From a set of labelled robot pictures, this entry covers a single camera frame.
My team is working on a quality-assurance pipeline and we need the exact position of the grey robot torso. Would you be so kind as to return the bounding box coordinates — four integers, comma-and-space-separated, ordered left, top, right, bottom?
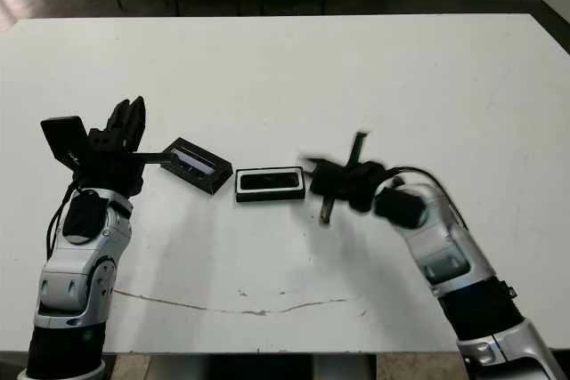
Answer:
151, 352, 379, 380

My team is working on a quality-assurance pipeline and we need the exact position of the black box lid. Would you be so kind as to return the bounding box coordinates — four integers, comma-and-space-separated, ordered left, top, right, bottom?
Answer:
159, 136, 234, 197

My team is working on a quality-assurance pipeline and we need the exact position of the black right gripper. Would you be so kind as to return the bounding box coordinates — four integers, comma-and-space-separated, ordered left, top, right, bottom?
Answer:
319, 131, 388, 224

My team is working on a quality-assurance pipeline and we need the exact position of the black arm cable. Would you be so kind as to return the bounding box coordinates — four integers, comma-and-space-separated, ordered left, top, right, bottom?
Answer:
382, 166, 471, 232
46, 174, 89, 265

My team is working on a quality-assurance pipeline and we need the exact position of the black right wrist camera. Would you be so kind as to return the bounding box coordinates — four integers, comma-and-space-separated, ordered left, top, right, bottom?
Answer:
298, 155, 357, 198

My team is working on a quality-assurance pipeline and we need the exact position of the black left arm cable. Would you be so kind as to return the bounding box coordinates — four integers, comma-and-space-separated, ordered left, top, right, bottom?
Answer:
46, 174, 89, 265

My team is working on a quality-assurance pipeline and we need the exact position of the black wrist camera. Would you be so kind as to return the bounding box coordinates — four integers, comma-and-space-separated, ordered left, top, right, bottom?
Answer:
298, 155, 357, 198
39, 116, 89, 163

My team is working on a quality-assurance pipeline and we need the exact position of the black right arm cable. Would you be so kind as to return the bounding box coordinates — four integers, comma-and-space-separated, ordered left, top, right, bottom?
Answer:
382, 166, 471, 232

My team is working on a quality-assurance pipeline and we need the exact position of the black box base white lining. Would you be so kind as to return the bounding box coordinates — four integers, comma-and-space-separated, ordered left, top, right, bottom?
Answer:
233, 166, 307, 204

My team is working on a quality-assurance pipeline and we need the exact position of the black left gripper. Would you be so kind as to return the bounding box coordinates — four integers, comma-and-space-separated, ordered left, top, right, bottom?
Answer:
71, 94, 178, 198

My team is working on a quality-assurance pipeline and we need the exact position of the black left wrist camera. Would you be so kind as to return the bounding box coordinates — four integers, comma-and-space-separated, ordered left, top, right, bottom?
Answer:
39, 116, 89, 163

